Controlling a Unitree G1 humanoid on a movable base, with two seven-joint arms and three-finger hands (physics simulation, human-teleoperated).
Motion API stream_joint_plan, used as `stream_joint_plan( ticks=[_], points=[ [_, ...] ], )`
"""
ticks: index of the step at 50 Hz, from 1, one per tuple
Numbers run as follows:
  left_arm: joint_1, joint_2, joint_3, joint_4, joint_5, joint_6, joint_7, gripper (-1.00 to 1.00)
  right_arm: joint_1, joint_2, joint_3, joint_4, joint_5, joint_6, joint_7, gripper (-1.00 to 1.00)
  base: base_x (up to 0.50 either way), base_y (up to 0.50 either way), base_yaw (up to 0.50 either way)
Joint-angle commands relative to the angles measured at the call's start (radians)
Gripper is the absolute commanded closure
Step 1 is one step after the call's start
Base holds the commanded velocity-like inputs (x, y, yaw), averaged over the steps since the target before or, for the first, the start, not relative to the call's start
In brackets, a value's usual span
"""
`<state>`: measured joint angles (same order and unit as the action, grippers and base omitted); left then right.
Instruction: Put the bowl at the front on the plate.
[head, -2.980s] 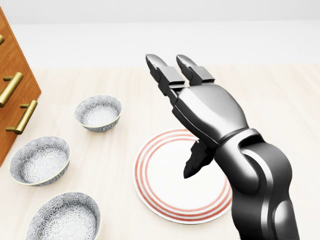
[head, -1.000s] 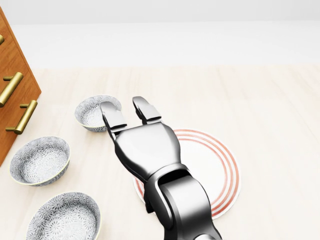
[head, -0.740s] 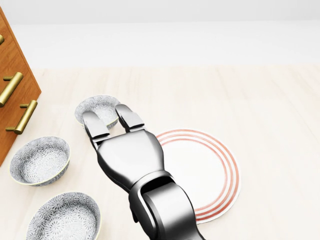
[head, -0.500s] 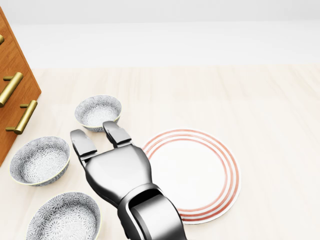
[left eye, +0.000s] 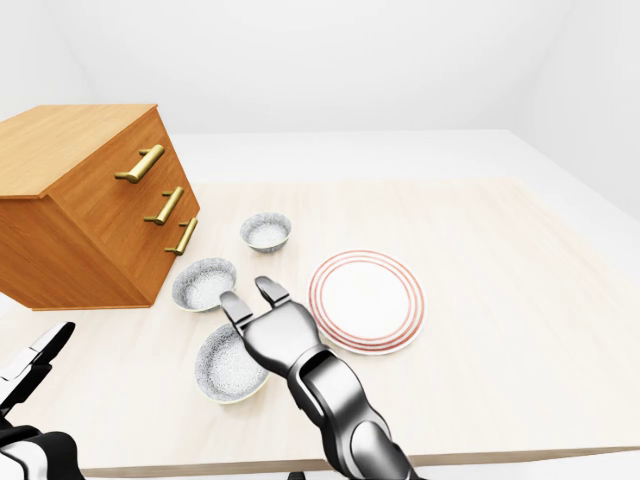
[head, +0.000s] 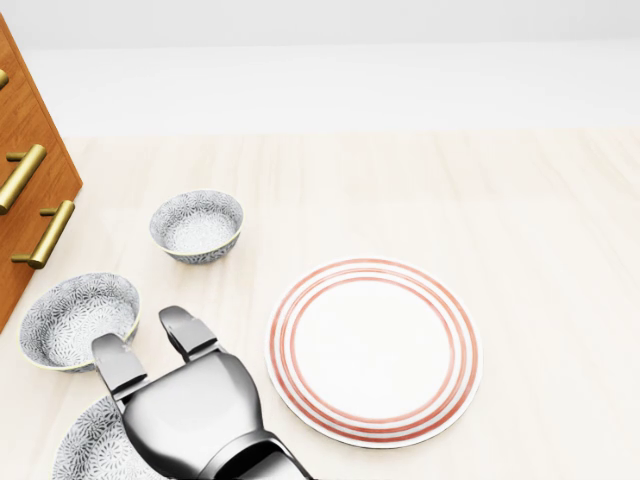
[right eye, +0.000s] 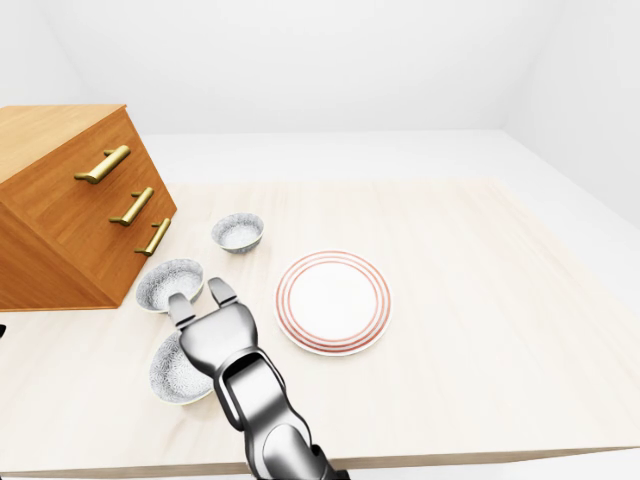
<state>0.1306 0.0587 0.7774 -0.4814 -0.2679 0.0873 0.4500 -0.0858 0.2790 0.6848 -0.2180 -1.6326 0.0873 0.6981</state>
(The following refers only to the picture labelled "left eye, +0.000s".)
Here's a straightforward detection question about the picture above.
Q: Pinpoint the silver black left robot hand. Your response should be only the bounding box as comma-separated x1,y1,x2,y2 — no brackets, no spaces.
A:
0,321,77,420

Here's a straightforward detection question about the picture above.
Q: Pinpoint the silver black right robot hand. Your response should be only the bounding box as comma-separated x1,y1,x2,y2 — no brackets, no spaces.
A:
219,275,325,380

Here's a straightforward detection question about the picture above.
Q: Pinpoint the large patterned bowl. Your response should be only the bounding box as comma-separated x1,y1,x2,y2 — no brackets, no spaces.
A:
194,322,272,405

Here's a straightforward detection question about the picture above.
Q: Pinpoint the medium patterned bowl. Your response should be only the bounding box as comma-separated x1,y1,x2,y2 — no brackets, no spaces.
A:
171,257,237,314

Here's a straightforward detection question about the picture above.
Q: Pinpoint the white plate with red rings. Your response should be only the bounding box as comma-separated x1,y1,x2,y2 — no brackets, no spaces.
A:
307,249,426,357

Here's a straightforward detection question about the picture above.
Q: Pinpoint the small patterned bowl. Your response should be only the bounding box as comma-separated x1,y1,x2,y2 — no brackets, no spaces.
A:
239,211,293,254

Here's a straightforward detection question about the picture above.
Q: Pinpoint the small wooden drawer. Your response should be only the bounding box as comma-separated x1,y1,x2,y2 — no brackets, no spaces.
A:
120,177,201,308

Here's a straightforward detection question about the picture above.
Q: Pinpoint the medium wooden drawer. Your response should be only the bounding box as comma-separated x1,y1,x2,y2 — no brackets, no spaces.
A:
88,147,190,278

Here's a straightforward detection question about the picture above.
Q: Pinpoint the large wooden drawer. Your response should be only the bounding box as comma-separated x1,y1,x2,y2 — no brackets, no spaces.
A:
44,106,177,244

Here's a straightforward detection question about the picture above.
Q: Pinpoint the wooden cabinet with drawers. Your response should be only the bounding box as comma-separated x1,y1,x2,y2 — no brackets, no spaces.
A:
0,103,201,312

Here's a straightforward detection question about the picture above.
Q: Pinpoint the short brass drawer handle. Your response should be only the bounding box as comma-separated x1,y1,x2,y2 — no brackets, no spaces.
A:
164,217,199,257

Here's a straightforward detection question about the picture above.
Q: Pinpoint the medium brass drawer handle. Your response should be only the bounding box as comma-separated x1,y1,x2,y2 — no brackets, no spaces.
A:
143,186,185,226

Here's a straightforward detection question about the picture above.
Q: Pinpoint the long brass drawer handle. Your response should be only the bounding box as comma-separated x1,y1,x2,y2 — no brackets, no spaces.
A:
114,144,166,185

